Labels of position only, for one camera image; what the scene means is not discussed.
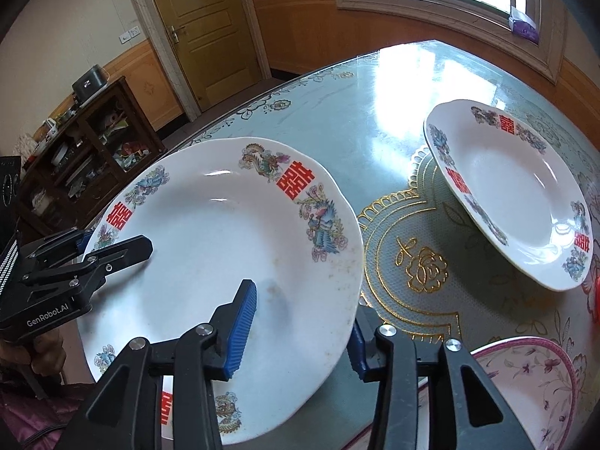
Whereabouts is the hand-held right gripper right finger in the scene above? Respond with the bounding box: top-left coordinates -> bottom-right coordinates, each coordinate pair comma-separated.
348,307 -> 535,450

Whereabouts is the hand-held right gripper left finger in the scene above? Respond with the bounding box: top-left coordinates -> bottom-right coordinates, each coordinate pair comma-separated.
56,279 -> 258,450

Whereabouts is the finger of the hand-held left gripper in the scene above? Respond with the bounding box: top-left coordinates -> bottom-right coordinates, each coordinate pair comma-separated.
25,235 -> 154,292
24,226 -> 97,264

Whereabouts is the white printed plate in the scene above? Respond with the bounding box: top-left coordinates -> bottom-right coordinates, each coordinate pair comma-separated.
423,99 -> 594,292
77,137 -> 364,446

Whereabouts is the person's left forearm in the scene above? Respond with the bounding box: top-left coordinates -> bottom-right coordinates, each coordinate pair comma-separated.
0,375 -> 100,450

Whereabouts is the person's left hand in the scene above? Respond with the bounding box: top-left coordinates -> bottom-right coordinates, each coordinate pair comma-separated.
0,333 -> 64,387

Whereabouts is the dark wooden cabinet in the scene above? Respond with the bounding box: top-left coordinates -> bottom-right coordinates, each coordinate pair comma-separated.
19,76 -> 167,240

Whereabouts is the black box appliance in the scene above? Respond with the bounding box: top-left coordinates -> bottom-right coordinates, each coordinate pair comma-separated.
72,66 -> 110,104

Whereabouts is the pink floral bowl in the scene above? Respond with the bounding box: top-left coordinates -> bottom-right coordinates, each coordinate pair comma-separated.
417,335 -> 581,450

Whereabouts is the gold floral tablecloth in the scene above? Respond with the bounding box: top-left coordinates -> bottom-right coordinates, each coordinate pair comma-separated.
79,40 -> 600,450

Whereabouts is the yellow wooden door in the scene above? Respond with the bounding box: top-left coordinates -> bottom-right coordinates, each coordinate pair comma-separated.
141,0 -> 263,113

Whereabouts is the red plastic bowl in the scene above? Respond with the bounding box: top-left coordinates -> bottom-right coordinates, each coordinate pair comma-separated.
580,274 -> 600,324

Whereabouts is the window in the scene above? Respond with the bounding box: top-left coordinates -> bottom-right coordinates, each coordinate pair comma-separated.
335,0 -> 568,85

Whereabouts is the purple packet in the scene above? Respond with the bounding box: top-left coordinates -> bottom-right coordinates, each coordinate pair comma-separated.
508,7 -> 540,43

